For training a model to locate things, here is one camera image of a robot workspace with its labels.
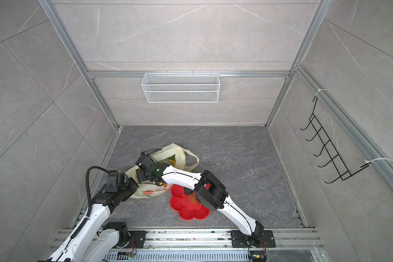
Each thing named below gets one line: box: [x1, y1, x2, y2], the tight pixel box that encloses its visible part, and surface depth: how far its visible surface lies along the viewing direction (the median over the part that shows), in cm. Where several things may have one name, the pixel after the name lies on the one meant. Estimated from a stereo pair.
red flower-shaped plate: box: [170, 184, 211, 221], surface depth 85 cm
